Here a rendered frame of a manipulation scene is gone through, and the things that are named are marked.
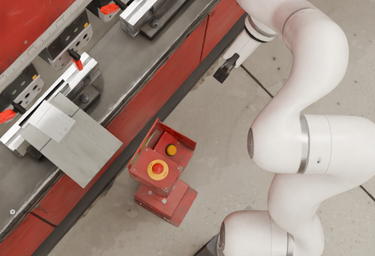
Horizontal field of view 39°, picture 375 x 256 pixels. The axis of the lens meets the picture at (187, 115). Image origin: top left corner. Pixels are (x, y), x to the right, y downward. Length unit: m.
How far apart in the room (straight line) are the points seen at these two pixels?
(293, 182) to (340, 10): 2.22
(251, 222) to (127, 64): 0.87
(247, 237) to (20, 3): 0.70
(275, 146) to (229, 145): 1.85
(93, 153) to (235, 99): 1.28
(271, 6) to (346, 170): 0.39
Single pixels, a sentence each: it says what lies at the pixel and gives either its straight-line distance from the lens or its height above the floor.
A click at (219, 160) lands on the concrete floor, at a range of 2.66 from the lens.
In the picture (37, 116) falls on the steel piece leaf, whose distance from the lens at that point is 1.70.
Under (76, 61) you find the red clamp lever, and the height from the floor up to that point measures 1.22.
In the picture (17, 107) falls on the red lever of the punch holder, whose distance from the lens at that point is 1.43.
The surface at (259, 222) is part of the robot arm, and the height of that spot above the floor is 1.42.
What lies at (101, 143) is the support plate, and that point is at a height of 1.00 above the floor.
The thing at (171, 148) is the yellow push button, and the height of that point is 0.73.
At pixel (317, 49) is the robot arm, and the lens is 0.87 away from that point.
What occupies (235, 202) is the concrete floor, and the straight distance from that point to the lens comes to 2.63.
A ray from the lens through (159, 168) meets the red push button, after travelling 1.81.
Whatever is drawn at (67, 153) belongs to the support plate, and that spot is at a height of 1.00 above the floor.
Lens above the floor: 2.58
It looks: 72 degrees down
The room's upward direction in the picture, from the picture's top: 10 degrees clockwise
